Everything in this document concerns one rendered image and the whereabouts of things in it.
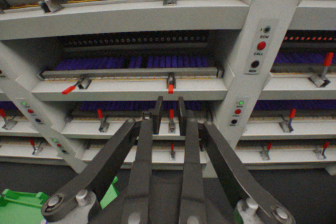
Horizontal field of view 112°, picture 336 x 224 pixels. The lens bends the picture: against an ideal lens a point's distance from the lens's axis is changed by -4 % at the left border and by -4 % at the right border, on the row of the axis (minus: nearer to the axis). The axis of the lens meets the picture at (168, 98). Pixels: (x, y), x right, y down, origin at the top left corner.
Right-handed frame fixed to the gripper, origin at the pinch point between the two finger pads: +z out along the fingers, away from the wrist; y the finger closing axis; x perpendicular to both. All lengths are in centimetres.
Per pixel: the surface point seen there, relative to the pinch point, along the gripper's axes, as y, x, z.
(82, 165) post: -45, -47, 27
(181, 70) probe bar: 2.8, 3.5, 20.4
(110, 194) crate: -20.7, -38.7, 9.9
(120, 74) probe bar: -16.0, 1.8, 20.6
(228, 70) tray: 15.4, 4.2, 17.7
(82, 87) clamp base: -26.9, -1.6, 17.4
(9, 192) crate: -75, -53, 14
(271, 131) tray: 38.0, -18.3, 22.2
